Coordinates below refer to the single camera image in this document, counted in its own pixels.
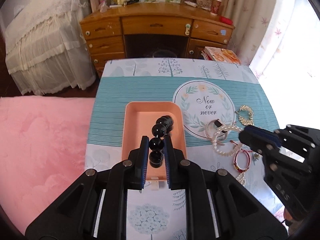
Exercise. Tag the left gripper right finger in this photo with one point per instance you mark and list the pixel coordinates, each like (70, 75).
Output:
(170, 163)

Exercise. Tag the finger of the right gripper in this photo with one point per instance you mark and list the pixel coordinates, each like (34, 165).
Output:
(255, 145)
(263, 135)

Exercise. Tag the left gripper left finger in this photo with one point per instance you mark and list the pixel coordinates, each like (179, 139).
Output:
(142, 163)

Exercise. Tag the silver flower earring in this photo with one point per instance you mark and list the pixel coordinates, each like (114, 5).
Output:
(255, 157)

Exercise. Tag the pink smart watch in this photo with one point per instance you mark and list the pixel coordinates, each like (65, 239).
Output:
(215, 129)

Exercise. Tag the tree pattern tablecloth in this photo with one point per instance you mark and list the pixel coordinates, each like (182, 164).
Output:
(194, 93)

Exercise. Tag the pink plastic tray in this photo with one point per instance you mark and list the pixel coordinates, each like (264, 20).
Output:
(153, 139)

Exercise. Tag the orange magazine stack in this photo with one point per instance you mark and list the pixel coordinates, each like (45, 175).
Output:
(220, 55)

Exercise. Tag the pink fluffy blanket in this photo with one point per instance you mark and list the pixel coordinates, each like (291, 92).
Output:
(43, 145)

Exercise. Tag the red pouch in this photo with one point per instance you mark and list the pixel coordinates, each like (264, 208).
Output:
(225, 20)

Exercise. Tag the floral window curtain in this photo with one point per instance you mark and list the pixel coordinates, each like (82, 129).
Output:
(279, 41)

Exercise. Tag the wooden desk with drawers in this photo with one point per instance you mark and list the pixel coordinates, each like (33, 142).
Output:
(135, 30)

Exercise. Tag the red cup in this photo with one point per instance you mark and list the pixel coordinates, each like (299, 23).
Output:
(215, 7)

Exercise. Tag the lace covered piano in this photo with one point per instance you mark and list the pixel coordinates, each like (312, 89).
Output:
(45, 48)

